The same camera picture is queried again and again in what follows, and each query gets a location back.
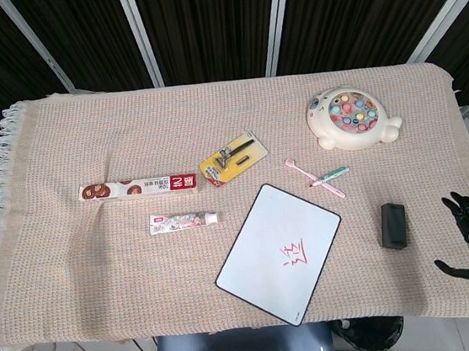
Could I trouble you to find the green capped marker pen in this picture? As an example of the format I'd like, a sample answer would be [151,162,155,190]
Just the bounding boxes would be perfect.
[306,165,352,188]

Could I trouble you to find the long white toothpaste box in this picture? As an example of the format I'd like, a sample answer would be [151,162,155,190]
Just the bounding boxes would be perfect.
[77,172,200,208]

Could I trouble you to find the beige waffle tablecloth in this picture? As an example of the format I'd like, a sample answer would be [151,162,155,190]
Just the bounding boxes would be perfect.
[0,45,469,351]

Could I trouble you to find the yellow razor blister pack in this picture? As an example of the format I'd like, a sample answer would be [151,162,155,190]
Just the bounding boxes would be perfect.
[195,127,273,192]

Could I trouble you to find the aluminium partition post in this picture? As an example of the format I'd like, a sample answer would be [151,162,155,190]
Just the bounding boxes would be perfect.
[115,0,165,91]
[0,0,80,102]
[398,0,469,65]
[267,0,304,77]

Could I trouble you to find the floral toothpaste tube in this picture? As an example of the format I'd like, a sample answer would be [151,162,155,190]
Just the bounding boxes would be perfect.
[147,207,220,236]

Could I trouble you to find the white board with black frame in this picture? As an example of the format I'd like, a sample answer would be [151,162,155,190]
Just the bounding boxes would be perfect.
[204,175,354,336]

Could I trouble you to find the cream fishing game toy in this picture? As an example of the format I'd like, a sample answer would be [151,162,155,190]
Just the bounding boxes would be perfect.
[303,79,407,156]

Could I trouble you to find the pink toothbrush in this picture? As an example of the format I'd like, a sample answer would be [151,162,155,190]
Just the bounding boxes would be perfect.
[284,152,346,204]

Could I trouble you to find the black round object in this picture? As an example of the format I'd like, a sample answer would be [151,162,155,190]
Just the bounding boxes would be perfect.
[338,312,407,351]

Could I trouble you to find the black board eraser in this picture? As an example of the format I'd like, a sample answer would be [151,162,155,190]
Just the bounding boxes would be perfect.
[377,201,410,251]

